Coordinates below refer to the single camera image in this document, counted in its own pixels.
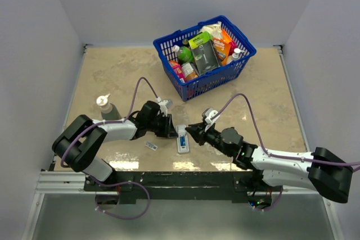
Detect beige paper bag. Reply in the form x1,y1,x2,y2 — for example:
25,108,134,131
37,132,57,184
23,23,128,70
200,21,223,39

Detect green grey razor box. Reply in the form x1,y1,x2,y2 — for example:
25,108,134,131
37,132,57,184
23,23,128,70
189,32,221,75

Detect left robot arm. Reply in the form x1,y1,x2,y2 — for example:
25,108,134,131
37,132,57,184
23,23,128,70
52,98,178,191

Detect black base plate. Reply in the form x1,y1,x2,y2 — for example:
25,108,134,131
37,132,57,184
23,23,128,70
84,171,280,203

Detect orange razor pack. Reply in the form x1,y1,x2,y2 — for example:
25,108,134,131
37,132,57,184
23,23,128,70
213,29,233,66

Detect white pump bottle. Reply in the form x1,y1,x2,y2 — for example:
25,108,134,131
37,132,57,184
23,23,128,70
226,48,245,65

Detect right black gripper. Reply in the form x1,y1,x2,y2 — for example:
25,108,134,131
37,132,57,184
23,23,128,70
185,121,233,157

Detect brown labelled jar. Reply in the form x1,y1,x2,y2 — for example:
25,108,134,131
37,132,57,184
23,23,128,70
181,62,199,81

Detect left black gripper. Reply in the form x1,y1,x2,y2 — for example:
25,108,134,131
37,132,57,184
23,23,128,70
147,113,178,137

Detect blue plastic shopping basket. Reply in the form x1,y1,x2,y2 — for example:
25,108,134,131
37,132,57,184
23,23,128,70
153,15,257,102

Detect dark green sauce bottle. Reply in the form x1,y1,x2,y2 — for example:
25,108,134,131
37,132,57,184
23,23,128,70
96,93,122,121

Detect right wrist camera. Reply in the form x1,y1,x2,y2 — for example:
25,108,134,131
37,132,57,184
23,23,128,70
202,107,219,132

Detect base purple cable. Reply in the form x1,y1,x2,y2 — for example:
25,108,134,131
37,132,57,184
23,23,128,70
251,187,284,212
89,178,152,220

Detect white remote control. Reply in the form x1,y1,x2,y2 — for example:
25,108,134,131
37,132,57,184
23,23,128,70
175,125,190,154

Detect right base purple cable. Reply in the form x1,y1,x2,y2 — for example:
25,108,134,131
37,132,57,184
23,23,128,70
251,187,284,212

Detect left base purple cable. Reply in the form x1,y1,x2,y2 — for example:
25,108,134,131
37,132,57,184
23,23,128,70
89,178,152,220

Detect pink box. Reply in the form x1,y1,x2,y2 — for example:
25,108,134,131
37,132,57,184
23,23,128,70
169,60,186,83

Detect blue battery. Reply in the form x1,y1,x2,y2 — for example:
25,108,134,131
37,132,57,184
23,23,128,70
179,135,188,149

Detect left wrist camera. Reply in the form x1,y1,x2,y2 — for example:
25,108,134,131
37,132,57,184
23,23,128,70
156,97,173,116

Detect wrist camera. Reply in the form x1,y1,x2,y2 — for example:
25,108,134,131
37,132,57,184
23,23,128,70
202,107,219,132
156,97,173,116

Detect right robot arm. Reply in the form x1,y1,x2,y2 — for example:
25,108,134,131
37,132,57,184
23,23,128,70
185,123,354,203

